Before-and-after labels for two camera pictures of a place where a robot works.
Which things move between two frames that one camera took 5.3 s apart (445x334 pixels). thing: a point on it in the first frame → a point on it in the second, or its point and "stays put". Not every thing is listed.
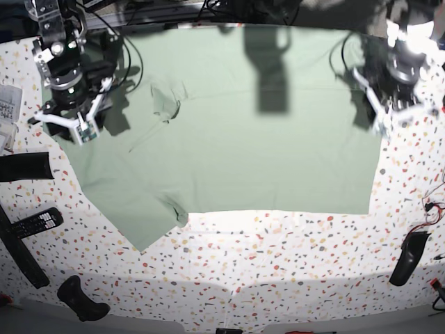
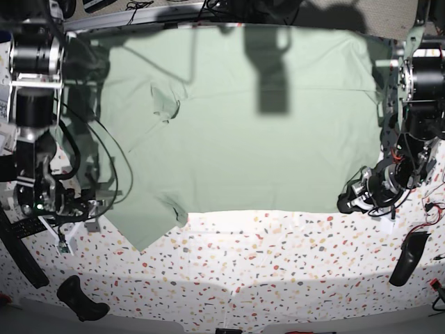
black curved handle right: x=412 y=248 stays put
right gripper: x=388 y=102 → x=379 y=191
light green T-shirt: x=229 y=119 stays put
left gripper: x=71 y=113 → x=64 y=211
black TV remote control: x=47 y=219 stays put
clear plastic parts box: x=10 y=114 stays put
